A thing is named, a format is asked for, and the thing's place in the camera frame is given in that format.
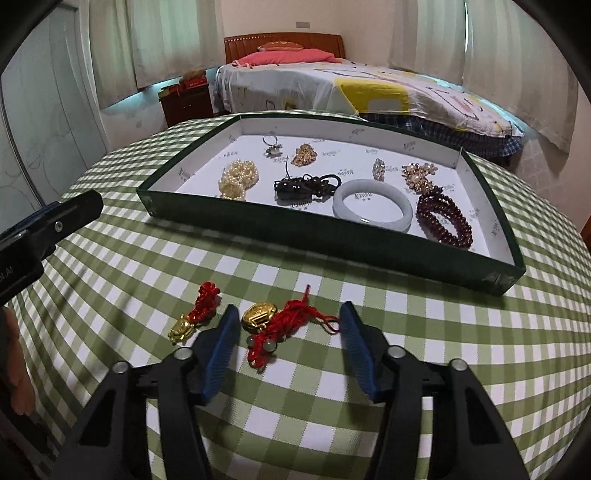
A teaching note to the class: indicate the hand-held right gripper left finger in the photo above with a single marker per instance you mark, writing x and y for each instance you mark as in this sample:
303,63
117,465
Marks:
219,364

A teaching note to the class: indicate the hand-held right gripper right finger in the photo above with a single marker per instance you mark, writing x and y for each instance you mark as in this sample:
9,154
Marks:
360,355

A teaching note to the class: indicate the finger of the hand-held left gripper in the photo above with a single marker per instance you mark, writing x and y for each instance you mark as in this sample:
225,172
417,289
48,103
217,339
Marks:
74,214
27,220

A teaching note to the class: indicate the gold ingot charm red tassel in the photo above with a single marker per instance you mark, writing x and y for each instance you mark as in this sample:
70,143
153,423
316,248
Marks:
256,316

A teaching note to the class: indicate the dark green jewelry tray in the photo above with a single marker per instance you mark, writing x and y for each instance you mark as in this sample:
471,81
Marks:
323,244

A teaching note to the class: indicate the white jade bangle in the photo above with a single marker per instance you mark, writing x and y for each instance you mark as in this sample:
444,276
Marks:
344,203

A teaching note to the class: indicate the pearl flower brooch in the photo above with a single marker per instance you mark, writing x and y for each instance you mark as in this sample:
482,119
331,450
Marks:
420,177

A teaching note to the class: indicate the clear crystal brooch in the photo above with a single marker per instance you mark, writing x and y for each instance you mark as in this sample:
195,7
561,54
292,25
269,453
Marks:
379,168

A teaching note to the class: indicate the gold bead brooch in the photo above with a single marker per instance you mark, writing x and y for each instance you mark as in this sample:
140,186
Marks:
304,155

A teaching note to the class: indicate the person's left forearm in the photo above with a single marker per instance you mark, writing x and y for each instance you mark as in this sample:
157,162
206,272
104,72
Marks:
21,383

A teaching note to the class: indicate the small gold charm red knot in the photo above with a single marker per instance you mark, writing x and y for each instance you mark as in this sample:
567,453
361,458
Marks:
203,302

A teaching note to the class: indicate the green checked tablecloth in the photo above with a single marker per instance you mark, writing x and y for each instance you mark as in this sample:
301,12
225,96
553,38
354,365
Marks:
138,258

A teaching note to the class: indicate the frosted glass sliding door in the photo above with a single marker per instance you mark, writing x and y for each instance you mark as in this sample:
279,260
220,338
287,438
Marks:
46,115

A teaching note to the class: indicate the dark wooden nightstand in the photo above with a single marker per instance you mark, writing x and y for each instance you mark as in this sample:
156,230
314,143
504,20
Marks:
187,106

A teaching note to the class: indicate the narrow pale curtain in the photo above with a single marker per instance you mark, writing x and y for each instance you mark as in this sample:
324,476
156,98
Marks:
115,55

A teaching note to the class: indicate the red box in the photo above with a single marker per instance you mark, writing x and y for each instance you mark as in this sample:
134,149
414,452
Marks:
194,83

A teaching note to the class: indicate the brown plush object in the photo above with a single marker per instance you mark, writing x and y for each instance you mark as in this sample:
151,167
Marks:
193,74

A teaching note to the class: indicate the wide pale curtain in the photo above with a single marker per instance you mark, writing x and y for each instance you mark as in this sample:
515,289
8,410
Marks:
161,41

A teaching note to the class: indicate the blue plaid bed sheet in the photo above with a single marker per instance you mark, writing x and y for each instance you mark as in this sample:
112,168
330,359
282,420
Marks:
461,138

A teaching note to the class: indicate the printed white bedsheet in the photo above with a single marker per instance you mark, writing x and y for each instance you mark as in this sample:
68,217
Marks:
286,85

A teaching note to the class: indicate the pink pillow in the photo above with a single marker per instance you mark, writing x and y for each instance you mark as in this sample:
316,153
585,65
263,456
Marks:
286,57

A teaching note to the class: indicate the orange embroidered cushion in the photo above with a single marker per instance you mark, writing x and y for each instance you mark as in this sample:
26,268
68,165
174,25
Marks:
279,46

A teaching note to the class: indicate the wooden bed headboard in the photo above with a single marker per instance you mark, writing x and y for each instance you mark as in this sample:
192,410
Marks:
286,39

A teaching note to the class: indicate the long pale curtain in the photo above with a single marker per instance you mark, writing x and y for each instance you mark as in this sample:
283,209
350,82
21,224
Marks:
521,69

